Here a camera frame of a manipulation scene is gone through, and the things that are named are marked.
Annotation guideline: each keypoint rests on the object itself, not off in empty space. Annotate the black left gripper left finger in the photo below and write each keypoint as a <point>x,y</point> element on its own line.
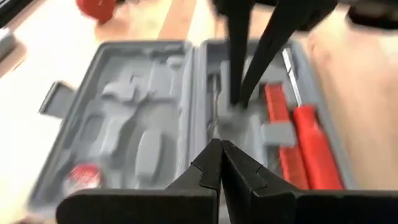
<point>124,208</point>

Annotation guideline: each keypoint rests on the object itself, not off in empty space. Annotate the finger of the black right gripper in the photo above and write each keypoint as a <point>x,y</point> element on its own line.
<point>237,46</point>
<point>273,46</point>

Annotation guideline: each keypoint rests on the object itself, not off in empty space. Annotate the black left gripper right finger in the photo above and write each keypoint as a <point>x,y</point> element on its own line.
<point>295,208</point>

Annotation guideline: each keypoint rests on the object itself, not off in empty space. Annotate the grey plastic tool case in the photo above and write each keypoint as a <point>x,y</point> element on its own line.
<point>124,93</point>

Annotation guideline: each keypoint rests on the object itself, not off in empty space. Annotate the red triangular tool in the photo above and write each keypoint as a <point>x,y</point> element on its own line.
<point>96,9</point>

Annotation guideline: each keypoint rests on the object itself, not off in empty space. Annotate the red item with white print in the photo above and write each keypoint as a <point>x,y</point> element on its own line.
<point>84,177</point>

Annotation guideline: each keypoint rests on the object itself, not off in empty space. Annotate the red screwdriver bit holder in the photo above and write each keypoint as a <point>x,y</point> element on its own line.
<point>276,102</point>

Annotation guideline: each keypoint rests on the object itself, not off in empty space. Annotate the black aluminium table frame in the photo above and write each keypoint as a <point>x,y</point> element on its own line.
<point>9,7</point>

